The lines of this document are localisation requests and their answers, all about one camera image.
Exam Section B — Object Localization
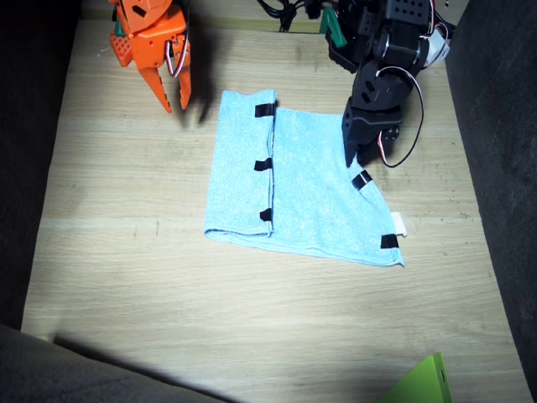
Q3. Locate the light blue towel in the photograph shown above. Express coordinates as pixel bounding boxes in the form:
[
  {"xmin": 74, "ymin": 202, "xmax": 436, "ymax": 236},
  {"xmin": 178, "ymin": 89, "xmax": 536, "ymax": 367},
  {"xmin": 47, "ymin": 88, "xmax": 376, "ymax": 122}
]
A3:
[{"xmin": 203, "ymin": 87, "xmax": 407, "ymax": 269}]

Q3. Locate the green table clamp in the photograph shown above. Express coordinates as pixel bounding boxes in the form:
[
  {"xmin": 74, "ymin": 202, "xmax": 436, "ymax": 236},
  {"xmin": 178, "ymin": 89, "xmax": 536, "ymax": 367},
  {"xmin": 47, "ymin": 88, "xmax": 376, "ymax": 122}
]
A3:
[
  {"xmin": 318, "ymin": 6, "xmax": 348, "ymax": 47},
  {"xmin": 111, "ymin": 6, "xmax": 127, "ymax": 37}
]

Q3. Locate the white plastic block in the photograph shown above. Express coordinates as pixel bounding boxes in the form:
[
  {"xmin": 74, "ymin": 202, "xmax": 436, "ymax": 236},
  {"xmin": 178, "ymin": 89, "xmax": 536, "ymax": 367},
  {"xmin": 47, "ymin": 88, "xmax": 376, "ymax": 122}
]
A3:
[{"xmin": 430, "ymin": 27, "xmax": 452, "ymax": 64}]

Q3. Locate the dark grey foam panel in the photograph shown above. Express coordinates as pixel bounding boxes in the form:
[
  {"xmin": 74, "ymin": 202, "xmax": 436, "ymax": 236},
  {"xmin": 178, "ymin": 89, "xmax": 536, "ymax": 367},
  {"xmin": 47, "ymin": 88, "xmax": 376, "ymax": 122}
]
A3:
[
  {"xmin": 0, "ymin": 322, "xmax": 240, "ymax": 403},
  {"xmin": 0, "ymin": 0, "xmax": 83, "ymax": 331},
  {"xmin": 444, "ymin": 0, "xmax": 537, "ymax": 403}
]

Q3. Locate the lime green plastic wedge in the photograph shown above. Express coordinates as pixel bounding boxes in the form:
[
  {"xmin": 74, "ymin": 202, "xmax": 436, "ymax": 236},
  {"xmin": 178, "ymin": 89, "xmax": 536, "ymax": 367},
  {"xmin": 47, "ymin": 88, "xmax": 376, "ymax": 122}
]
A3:
[{"xmin": 375, "ymin": 351, "xmax": 454, "ymax": 403}]

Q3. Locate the black arm servo cable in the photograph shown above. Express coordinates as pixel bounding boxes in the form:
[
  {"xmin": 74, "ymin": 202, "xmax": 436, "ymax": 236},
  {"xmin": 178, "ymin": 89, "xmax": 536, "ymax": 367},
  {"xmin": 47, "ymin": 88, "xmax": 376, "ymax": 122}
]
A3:
[{"xmin": 375, "ymin": 65, "xmax": 425, "ymax": 169}]

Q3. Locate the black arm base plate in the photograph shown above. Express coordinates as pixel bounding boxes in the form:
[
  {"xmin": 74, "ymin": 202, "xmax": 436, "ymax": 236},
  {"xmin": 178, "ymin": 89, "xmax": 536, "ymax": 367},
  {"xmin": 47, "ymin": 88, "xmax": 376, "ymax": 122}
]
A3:
[{"xmin": 326, "ymin": 37, "xmax": 362, "ymax": 75}]

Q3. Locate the black power cable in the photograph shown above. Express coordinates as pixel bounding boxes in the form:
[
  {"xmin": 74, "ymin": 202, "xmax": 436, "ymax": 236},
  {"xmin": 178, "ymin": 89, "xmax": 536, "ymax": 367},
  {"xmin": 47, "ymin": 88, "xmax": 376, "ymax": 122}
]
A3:
[
  {"xmin": 255, "ymin": 0, "xmax": 295, "ymax": 33},
  {"xmin": 293, "ymin": 0, "xmax": 332, "ymax": 20}
]

